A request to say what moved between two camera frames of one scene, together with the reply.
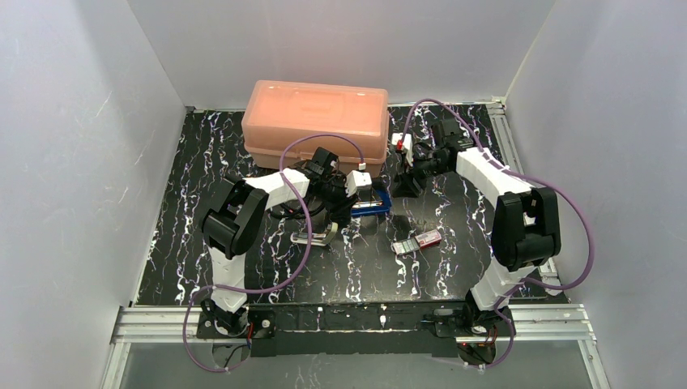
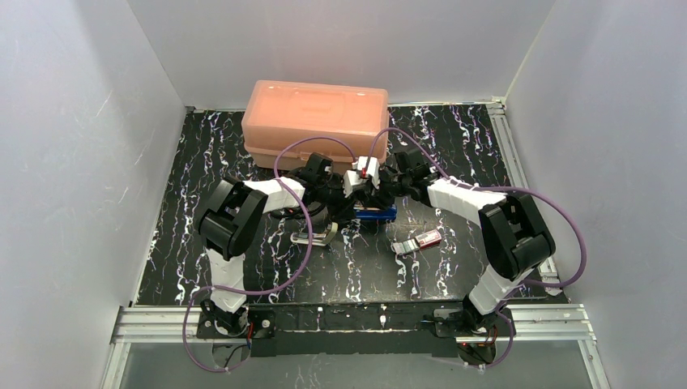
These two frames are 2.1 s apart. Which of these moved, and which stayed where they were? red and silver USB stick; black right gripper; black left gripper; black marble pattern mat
Moved: black right gripper
Stayed: red and silver USB stick; black left gripper; black marble pattern mat
